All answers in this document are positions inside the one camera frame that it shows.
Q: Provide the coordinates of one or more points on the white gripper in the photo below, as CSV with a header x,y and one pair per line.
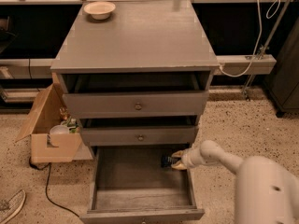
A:
x,y
187,160

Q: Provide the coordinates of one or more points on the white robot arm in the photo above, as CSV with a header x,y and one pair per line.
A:
x,y
265,191

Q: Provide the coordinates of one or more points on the grey middle drawer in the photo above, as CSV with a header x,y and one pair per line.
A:
x,y
139,131

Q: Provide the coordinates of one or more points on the grey drawer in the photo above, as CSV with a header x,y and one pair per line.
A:
x,y
130,186
131,95
139,131

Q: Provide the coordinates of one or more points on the grey bottom drawer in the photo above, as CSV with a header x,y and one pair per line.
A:
x,y
130,186

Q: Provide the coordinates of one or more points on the grey top drawer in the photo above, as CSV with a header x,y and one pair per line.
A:
x,y
131,95

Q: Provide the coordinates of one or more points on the grey wooden drawer cabinet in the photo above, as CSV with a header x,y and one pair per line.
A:
x,y
139,37

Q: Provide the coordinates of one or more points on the metal diagonal pole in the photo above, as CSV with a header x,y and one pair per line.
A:
x,y
264,47

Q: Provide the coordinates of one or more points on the green items in box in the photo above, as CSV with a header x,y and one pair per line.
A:
x,y
68,121

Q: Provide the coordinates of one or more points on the white bowl in box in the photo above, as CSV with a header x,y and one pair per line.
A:
x,y
59,129

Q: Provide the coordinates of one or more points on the dark grey side cabinet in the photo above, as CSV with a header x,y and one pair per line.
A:
x,y
282,84

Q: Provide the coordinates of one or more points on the open cardboard box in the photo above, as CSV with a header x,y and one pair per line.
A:
x,y
43,116

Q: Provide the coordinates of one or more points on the cream ceramic bowl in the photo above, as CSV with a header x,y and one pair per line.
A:
x,y
99,10

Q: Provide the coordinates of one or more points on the white sneaker shoe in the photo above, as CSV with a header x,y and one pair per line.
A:
x,y
11,207

